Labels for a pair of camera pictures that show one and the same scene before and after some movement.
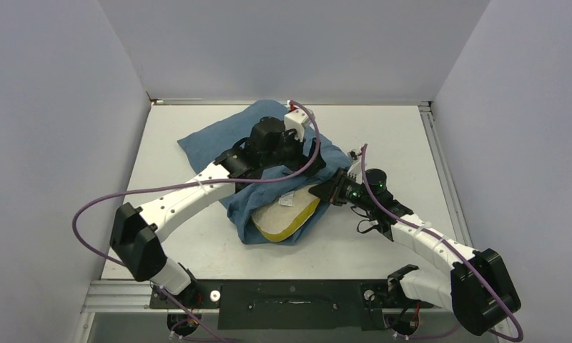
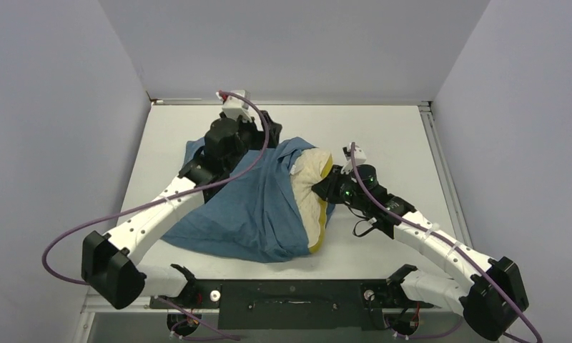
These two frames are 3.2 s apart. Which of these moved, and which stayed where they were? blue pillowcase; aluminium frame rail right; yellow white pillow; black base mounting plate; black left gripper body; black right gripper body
Moved: black left gripper body; yellow white pillow; blue pillowcase
Stayed: aluminium frame rail right; black right gripper body; black base mounting plate
